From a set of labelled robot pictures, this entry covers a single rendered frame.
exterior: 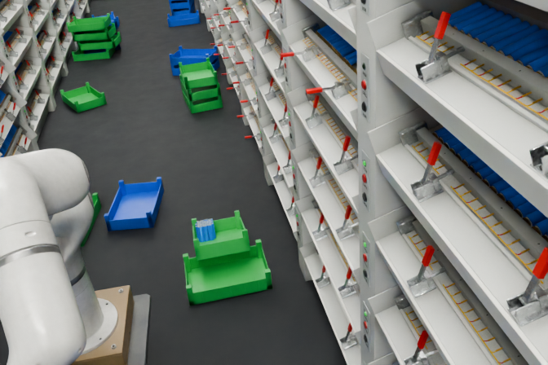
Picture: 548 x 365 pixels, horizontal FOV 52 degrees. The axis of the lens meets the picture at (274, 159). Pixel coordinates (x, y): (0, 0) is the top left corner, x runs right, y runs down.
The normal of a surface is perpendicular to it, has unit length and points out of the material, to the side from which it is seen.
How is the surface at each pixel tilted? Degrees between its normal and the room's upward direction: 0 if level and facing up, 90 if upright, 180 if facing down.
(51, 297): 45
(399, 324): 18
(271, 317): 0
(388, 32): 90
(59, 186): 73
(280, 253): 0
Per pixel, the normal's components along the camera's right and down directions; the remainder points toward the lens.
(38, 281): 0.48, -0.49
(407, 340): -0.38, -0.78
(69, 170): 0.83, -0.41
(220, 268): -0.08, -0.87
